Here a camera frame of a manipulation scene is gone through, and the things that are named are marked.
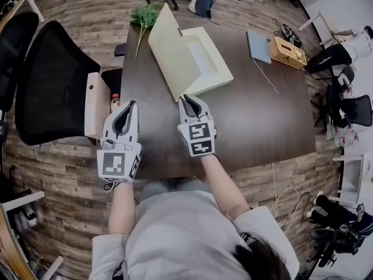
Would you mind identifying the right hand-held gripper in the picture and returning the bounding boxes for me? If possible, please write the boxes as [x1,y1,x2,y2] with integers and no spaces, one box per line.
[177,93,218,158]

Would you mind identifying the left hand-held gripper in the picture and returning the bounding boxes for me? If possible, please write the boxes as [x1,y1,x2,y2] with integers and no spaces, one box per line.
[96,100,143,184]

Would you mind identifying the person's right forearm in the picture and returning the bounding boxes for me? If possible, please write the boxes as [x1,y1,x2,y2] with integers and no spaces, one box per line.
[200,153,251,220]

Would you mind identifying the person's left forearm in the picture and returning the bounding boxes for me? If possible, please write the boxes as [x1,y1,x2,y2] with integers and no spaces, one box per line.
[108,181,137,236]

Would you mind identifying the red-capped bottle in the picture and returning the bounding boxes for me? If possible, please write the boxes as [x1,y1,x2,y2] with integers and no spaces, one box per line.
[110,93,121,114]

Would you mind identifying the light wooden box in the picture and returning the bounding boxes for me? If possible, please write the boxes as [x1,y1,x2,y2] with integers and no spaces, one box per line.
[84,72,112,139]

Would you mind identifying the person's legs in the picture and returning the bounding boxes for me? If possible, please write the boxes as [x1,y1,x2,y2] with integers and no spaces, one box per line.
[142,177,211,201]

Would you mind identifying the thin white stick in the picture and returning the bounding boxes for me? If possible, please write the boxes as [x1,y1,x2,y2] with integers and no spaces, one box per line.
[251,57,280,95]

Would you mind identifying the black mesh office chair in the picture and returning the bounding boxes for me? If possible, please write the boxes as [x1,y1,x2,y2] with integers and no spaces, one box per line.
[14,20,128,146]
[0,10,40,113]

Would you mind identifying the grey-blue notebook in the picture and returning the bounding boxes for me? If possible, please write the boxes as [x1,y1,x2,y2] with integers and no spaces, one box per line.
[246,30,273,65]

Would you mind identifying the woven yellow tissue box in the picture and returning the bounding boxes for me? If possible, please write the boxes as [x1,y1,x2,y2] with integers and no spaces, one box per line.
[267,36,308,70]

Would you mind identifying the green leaf sprig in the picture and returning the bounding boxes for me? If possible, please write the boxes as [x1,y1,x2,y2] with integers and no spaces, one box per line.
[129,2,160,58]

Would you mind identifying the person's grey t-shirt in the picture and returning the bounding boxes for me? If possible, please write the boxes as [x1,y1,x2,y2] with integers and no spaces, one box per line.
[91,190,301,280]

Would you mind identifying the black chair with draped jacket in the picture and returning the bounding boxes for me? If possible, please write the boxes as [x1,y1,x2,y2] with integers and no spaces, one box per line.
[314,65,373,130]

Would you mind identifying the white table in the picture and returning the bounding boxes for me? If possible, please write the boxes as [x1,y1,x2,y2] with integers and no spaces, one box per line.
[0,0,46,23]
[332,153,368,207]

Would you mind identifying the light wooden desk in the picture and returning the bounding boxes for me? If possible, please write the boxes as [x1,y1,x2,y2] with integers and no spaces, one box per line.
[0,205,36,280]

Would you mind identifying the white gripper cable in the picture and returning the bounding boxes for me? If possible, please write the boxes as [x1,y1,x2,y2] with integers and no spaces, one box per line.
[103,181,122,193]

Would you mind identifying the white floor cable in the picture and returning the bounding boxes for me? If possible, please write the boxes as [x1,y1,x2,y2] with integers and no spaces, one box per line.
[269,162,311,255]

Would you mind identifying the white table frame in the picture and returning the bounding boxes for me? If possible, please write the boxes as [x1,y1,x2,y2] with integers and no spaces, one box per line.
[0,190,46,212]

